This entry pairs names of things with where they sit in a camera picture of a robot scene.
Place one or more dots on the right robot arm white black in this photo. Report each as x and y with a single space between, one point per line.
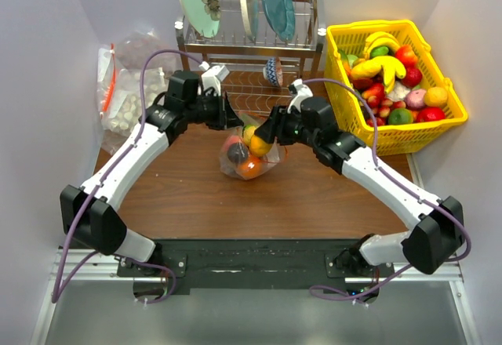
433 234

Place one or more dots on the yellow banana bunch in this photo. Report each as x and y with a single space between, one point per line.
388 66

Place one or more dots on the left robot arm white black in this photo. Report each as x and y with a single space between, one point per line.
90 211

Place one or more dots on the teal blue plate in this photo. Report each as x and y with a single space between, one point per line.
280 15

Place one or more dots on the pink yellow peach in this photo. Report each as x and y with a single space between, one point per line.
231 140

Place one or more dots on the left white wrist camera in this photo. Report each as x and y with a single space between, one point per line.
213 76

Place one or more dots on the clear orange-zipper zip bag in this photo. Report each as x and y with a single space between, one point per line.
274 157

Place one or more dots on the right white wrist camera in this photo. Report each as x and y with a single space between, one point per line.
299 92

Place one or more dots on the cream white plate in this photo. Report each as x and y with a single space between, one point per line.
249 11

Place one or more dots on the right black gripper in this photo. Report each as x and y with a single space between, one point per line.
276 125

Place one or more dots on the dark purple plum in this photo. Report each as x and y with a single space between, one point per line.
237 153

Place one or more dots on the zip bag with white pieces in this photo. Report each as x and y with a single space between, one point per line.
118 99

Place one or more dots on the blue patterned bowl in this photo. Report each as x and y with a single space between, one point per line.
272 72

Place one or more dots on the metal dish rack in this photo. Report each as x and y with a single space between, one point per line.
246 87

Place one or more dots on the green lime in basket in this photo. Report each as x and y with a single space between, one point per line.
400 116

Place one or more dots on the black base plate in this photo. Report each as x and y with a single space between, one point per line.
254 264

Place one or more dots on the aluminium frame rail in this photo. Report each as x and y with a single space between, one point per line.
95 268

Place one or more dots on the yellow plastic basket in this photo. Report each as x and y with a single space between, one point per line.
396 139

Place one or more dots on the white garlic bulb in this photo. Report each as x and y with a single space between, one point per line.
399 92

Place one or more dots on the red tomato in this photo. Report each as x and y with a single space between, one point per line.
406 55

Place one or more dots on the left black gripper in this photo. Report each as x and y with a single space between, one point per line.
224 119

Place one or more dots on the red small apple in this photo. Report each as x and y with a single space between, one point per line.
412 78

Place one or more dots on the yellow lemon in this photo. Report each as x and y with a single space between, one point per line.
436 97

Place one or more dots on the orange fruit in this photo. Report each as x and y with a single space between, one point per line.
250 169

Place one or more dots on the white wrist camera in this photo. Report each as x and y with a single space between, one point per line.
213 76
299 92

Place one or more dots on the purple sweet potato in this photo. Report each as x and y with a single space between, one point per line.
415 99

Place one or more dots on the yellow mango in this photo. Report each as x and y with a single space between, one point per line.
258 147

